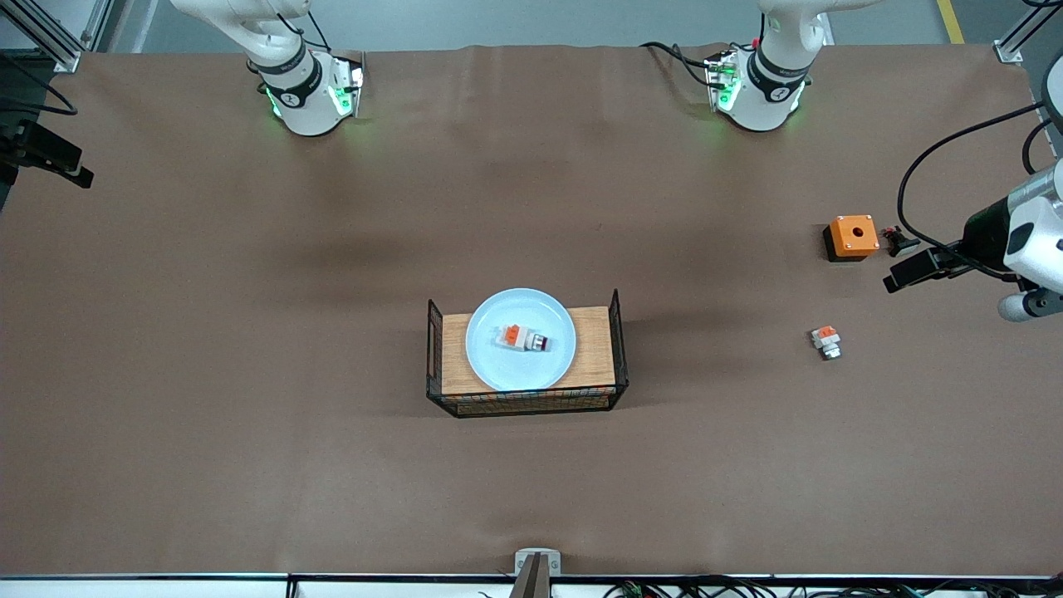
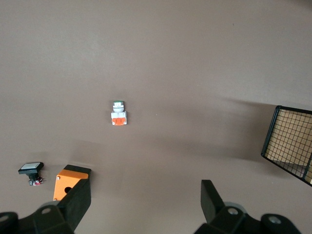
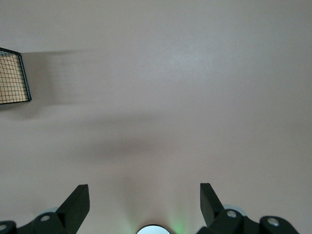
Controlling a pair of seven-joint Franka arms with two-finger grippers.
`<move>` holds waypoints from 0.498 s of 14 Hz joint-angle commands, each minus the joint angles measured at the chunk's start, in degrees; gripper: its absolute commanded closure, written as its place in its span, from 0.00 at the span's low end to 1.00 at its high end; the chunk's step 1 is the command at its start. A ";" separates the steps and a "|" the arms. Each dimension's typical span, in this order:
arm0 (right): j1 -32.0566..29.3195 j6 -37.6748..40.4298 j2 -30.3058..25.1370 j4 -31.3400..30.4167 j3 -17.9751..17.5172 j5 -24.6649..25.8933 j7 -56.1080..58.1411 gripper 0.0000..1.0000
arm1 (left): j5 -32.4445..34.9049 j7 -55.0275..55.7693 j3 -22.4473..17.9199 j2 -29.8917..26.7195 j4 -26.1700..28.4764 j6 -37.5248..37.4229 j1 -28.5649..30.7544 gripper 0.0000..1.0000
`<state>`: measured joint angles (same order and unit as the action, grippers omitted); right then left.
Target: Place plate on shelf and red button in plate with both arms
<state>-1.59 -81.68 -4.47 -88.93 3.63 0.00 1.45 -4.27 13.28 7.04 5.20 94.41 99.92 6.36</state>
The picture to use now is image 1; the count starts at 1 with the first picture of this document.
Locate red-tipped button switch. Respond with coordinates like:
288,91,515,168
496,324,554,355

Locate light blue round plate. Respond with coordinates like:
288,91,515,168
465,287,578,393

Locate arm base box green light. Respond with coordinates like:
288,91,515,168
328,51,366,118
704,50,742,113

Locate black push button cap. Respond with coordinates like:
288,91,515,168
882,226,922,258

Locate orange button box with hole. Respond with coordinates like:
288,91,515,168
822,215,881,263

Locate wooden board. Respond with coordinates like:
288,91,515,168
441,306,618,396

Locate brown table cover sheet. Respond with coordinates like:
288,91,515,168
0,43,1063,578

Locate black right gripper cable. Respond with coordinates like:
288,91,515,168
0,51,79,118

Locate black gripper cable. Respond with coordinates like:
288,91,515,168
896,100,1049,282
0,51,79,118

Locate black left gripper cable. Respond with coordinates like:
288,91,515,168
896,100,1049,282

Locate aluminium frame profile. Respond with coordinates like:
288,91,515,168
0,0,117,74
994,0,1063,66

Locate black base cable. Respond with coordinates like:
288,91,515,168
639,41,717,89

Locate black cable bundle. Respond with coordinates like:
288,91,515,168
602,576,1063,598

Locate black wire basket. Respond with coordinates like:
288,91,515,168
426,288,629,419

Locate white table edge rail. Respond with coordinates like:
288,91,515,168
0,573,1063,598

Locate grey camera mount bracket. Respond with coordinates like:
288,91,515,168
508,548,563,598

